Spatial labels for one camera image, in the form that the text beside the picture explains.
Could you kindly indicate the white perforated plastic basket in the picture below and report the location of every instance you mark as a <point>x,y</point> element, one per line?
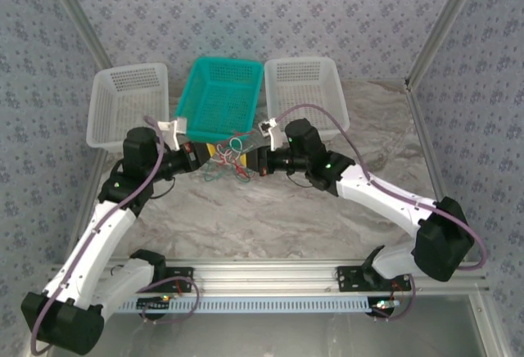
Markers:
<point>307,87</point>
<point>123,99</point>

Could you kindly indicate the teal perforated plastic basket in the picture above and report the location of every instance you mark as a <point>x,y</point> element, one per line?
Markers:
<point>217,95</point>

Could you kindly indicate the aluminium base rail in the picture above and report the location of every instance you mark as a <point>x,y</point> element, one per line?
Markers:
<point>266,275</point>

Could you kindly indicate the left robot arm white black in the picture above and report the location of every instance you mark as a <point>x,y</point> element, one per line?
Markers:
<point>98,242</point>

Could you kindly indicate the aluminium side rail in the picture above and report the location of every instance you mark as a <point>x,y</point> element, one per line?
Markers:
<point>92,177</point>
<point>425,140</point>

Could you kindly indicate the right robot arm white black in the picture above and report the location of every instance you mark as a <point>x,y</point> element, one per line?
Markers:
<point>380,197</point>

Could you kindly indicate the aluminium frame post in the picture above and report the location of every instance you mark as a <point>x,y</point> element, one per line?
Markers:
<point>446,25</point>
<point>78,13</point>

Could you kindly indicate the small circuit board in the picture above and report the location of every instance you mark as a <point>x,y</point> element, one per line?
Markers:
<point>157,301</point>
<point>385,304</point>

